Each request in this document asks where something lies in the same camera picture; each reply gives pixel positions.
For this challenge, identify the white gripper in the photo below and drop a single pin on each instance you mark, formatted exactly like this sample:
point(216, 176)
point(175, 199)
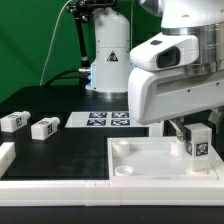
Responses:
point(169, 94)

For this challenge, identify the white square tabletop part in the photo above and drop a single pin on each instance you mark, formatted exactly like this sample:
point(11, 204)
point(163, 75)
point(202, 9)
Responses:
point(156, 158)

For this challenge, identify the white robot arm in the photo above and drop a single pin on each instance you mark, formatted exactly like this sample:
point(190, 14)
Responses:
point(204, 19)

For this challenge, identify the white marker sheet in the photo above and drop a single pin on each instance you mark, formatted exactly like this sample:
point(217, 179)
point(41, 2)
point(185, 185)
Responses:
point(101, 119)

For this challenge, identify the white U-shaped fence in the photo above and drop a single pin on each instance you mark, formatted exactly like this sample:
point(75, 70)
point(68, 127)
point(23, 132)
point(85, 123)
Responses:
point(111, 193)

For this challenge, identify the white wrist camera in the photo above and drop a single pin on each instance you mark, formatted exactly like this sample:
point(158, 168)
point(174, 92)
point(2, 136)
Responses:
point(164, 52)

